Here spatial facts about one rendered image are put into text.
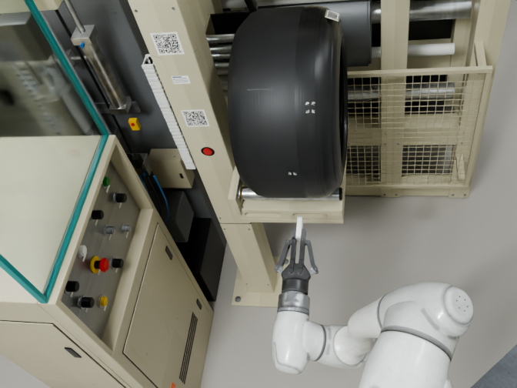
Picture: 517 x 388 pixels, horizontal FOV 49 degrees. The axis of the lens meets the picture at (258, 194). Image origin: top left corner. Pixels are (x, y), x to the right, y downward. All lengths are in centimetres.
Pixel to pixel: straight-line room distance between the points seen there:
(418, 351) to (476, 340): 164
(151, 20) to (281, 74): 36
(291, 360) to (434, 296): 59
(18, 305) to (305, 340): 74
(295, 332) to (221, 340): 118
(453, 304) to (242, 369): 170
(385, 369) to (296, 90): 78
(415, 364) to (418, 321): 8
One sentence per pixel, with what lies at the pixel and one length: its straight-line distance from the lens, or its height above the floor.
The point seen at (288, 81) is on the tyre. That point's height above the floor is 142.
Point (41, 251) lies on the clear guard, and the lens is 149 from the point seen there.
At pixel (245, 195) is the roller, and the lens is 194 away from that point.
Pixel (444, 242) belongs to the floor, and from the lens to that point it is 287.
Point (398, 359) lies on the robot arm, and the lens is 103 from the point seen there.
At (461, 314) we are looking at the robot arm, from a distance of 107.
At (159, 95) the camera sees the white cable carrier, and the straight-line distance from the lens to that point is 176.
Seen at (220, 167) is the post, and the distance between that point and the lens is 196.
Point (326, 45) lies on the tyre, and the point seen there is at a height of 144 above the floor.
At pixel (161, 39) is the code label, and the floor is 152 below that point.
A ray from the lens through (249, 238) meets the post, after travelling 232.
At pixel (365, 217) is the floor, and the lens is 293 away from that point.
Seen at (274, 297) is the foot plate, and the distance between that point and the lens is 274.
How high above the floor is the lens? 245
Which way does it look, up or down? 53 degrees down
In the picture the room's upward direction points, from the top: 16 degrees counter-clockwise
